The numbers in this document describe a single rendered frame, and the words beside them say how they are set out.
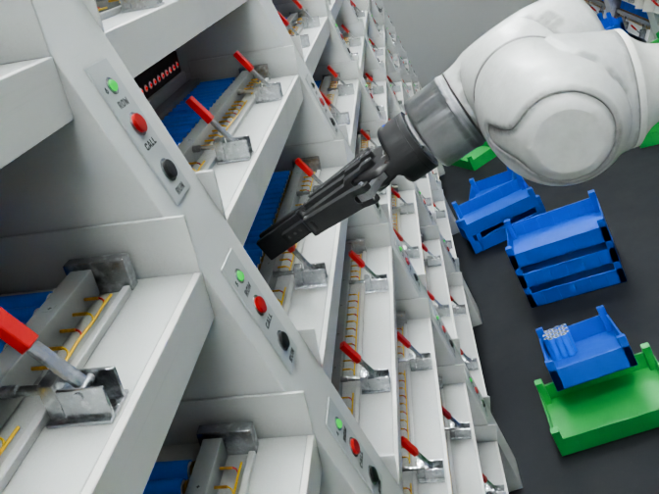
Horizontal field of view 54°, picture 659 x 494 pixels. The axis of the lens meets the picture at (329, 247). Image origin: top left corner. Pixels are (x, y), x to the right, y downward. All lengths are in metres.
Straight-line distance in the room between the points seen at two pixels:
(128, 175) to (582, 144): 0.34
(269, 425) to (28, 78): 0.35
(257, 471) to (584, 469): 1.22
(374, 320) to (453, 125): 0.45
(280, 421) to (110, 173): 0.26
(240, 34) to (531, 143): 0.75
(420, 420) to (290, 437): 0.55
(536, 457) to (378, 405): 0.92
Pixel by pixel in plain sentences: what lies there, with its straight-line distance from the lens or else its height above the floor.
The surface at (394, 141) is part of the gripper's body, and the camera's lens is 0.72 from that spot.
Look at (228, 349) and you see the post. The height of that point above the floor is 1.04.
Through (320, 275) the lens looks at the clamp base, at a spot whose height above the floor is 0.94.
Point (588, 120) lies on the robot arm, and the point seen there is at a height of 1.08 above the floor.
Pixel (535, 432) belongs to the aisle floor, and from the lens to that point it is 1.83.
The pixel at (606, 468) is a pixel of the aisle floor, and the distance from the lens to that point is 1.70.
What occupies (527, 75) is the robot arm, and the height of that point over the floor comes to 1.12.
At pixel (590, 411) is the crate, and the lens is 1.83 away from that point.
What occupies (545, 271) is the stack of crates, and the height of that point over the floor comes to 0.12.
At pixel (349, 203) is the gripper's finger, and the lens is 0.72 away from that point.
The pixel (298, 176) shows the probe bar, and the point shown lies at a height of 0.97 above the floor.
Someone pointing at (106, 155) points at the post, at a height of 1.23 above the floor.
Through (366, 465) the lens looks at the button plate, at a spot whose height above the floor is 0.82.
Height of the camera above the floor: 1.28
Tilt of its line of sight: 22 degrees down
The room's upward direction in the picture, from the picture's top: 30 degrees counter-clockwise
